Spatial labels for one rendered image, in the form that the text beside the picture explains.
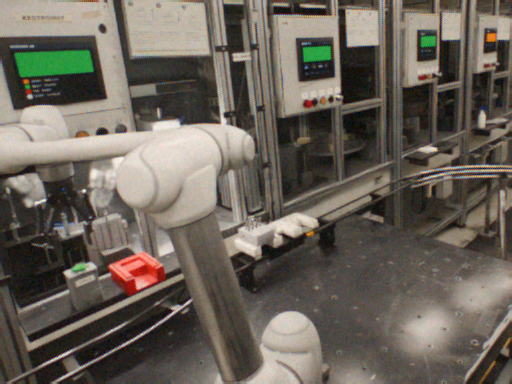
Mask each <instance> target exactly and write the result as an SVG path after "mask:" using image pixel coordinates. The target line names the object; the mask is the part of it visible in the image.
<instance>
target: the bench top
mask: <svg viewBox="0 0 512 384"><path fill-rule="evenodd" d="M334 236H335V244H337V247H335V248H332V247H330V246H327V245H325V244H322V243H320V242H318V240H319V238H320V235H319V232H318V233H316V234H314V235H313V236H311V237H309V238H306V239H305V244H303V245H301V246H299V247H298V248H296V249H294V250H292V251H290V252H288V253H286V254H284V255H282V256H280V257H278V258H277V259H275V260H273V261H270V260H268V259H265V260H263V261H261V262H259V263H257V264H255V266H256V269H254V275H255V284H256V289H258V292H257V293H255V294H253V293H251V292H250V291H248V290H247V289H245V288H243V287H242V286H240V288H241V291H242V294H243V297H244V300H245V303H246V306H247V309H248V312H249V315H250V318H251V321H252V324H253V327H254V330H255V333H256V336H257V339H258V342H259V345H260V346H261V344H262V343H263V334H264V332H265V330H266V328H267V326H268V325H269V323H270V322H271V321H272V320H273V319H274V318H275V317H277V316H278V315H280V314H282V313H285V312H298V313H301V314H303V315H304V316H305V317H307V318H309V319H310V321H311V322H312V323H313V325H314V327H315V328H316V330H317V333H318V335H319V338H320V344H321V351H322V365H323V364H327V365H328V366H329V368H330V372H329V374H328V375H327V377H326V378H325V379H324V381H323V383H324V384H470V383H471V382H472V380H473V379H474V377H475V376H476V374H477V373H478V372H479V370H480V369H481V367H482V366H483V364H484V363H485V362H486V360H487V359H488V357H489V356H490V354H491V353H492V352H493V350H494V349H495V347H496V346H497V344H498V343H499V342H500V340H501V339H502V337H503V336H504V334H505V333H506V332H507V330H508V329H509V327H510V326H511V324H512V263H510V262H507V261H503V260H500V259H497V258H494V257H490V256H487V255H484V254H480V253H477V252H474V251H471V250H468V249H464V248H461V247H458V246H455V245H451V244H448V243H445V242H442V241H439V240H435V239H432V238H429V237H425V236H422V235H419V234H416V233H413V232H409V231H406V230H403V229H400V228H396V227H393V226H390V225H387V224H383V223H380V222H377V221H374V220H371V219H367V218H364V217H361V216H358V215H354V214H353V215H351V216H349V217H347V218H345V219H343V220H341V221H339V222H337V223H336V227H335V228H334ZM417 238H420V239H419V240H417ZM413 261H415V262H416V263H412V262H413ZM467 267H471V269H468V268H467ZM386 282H389V284H385V283H386ZM186 308H188V309H189V310H188V311H187V312H185V313H184V314H183V315H182V314H179V313H178V314H177V315H176V316H174V317H173V318H171V319H170V320H169V321H167V322H166V323H164V324H163V325H162V326H160V327H159V328H157V329H156V330H154V331H153V332H151V333H150V334H148V335H147V336H145V337H143V338H142V339H140V340H139V341H137V342H135V343H134V344H132V345H130V346H128V347H127V348H125V349H123V350H121V351H119V352H118V353H116V354H114V355H112V356H110V357H108V358H107V359H105V360H103V361H101V362H99V363H97V364H95V365H94V366H92V367H90V368H88V369H86V370H85V372H86V373H87V375H88V376H89V378H90V379H91V381H92V382H93V384H215V381H216V379H217V377H218V375H219V370H218V367H217V365H216V362H215V359H214V356H213V354H212V351H211V348H209V346H208V343H207V340H206V337H205V335H204V332H203V329H202V326H201V324H200V321H199V318H198V316H197V313H196V310H195V307H194V305H193V303H192V304H190V305H189V306H188V307H186ZM173 312H174V311H171V310H168V309H166V310H164V311H162V312H160V313H158V314H156V315H154V316H152V317H150V318H148V319H146V320H144V321H142V322H141V323H139V324H137V325H135V326H133V327H131V328H129V329H127V330H125V331H123V332H121V333H119V334H117V335H115V336H113V337H111V338H109V339H107V340H105V341H103V342H101V343H99V344H98V345H96V346H94V347H92V348H90V349H88V350H86V351H84V352H82V353H80V354H78V355H77V358H78V360H79V362H80V363H81V366H84V365H85V364H87V363H89V362H91V361H93V360H95V359H97V358H99V357H100V356H102V355H104V354H106V353H108V352H110V351H112V350H114V349H115V348H117V347H119V346H121V345H123V344H125V343H126V342H128V341H130V340H132V339H133V338H135V337H137V336H138V335H140V334H142V333H143V332H145V331H146V330H148V329H150V328H151V327H153V326H154V325H156V324H157V323H159V322H160V321H162V320H163V319H164V318H166V317H167V316H169V315H170V314H171V313H173Z"/></svg>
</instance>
